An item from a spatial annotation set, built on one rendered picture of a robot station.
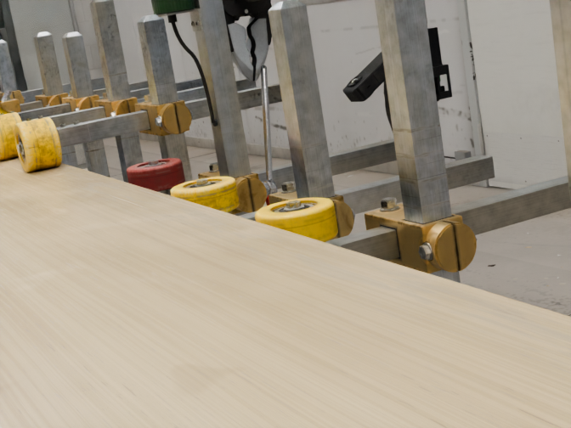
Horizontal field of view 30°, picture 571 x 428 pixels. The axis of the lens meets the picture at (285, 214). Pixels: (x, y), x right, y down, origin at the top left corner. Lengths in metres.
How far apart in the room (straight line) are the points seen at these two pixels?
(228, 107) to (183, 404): 0.93
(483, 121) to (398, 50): 4.34
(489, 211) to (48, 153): 0.79
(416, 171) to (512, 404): 0.54
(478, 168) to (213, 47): 0.40
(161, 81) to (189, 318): 1.00
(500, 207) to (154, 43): 0.75
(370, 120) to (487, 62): 1.18
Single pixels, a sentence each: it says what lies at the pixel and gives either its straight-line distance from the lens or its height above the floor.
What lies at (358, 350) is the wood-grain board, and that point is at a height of 0.90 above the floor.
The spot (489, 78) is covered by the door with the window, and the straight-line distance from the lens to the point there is 5.28.
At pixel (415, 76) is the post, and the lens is 1.06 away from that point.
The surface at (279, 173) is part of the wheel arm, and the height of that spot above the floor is 0.85.
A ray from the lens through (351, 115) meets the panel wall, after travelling 6.41.
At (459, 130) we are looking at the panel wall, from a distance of 5.54.
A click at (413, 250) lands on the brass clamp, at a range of 1.09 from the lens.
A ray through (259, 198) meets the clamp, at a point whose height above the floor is 0.84.
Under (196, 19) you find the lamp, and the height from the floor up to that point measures 1.10.
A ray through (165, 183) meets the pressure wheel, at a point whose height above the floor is 0.88.
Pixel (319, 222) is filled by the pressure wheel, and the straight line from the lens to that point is 1.03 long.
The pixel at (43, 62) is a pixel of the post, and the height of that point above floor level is 1.05.
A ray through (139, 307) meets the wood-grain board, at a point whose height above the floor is 0.90.
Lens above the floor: 1.12
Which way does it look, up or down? 12 degrees down
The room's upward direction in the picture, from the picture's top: 9 degrees counter-clockwise
